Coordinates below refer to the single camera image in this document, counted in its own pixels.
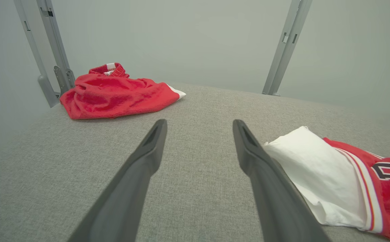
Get dark grey hinge bracket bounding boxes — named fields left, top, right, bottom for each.
left=54, top=65, right=76, bottom=98

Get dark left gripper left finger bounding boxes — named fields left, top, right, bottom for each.
left=68, top=119, right=168, bottom=242

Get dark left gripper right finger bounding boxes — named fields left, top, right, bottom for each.
left=233, top=119, right=332, bottom=242

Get red basketball shorts white trim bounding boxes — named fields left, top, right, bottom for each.
left=59, top=62, right=187, bottom=120

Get red basketball jersey white sleeves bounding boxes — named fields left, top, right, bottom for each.
left=263, top=126, right=390, bottom=242

